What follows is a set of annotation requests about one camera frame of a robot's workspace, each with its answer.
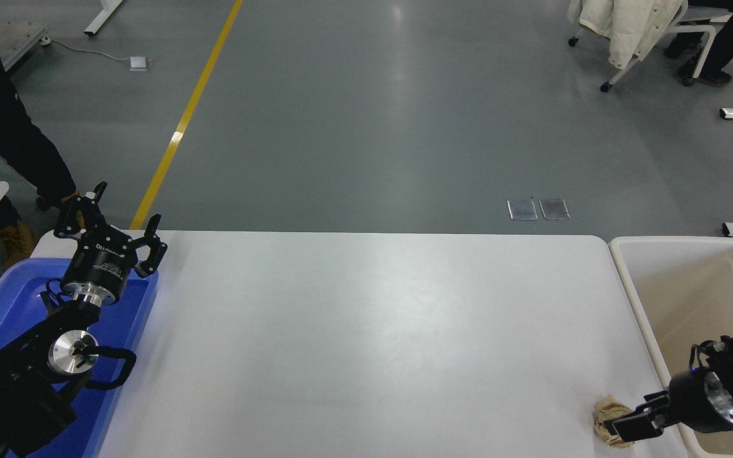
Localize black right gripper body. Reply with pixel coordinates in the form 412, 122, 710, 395
663, 368, 722, 434

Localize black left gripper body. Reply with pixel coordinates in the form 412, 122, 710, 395
60, 229, 134, 300

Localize tan paper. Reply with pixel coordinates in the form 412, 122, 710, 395
592, 394, 636, 448

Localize blue plastic tray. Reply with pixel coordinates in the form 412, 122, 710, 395
0, 258, 158, 458

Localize large pale bin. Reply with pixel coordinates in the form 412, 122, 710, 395
608, 235, 733, 458

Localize white table leg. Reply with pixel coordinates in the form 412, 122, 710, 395
84, 0, 124, 36

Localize metal floor plate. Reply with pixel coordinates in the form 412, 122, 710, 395
539, 198, 570, 220
506, 199, 538, 220

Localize cream coat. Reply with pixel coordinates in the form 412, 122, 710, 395
568, 0, 689, 70

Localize white power adapter with cable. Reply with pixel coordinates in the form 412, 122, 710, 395
50, 39, 151, 72

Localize white frame chair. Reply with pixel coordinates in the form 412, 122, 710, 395
568, 0, 733, 93

